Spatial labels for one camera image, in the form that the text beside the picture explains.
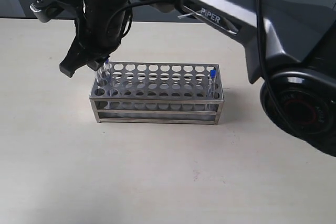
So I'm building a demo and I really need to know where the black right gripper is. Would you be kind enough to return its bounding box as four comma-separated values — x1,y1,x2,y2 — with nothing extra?
59,0,130,78

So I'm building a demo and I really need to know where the blue-capped tube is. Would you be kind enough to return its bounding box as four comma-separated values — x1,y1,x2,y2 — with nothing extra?
103,58,113,97
96,63,110,81
95,79,110,97
207,68,216,100

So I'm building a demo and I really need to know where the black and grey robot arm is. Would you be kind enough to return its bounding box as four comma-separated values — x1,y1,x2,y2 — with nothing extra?
30,0,335,156

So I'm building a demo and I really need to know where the stainless steel test tube rack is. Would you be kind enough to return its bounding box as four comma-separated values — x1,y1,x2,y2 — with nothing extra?
89,61,224,125

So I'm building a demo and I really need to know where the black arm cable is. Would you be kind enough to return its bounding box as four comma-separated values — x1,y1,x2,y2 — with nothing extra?
104,0,287,130

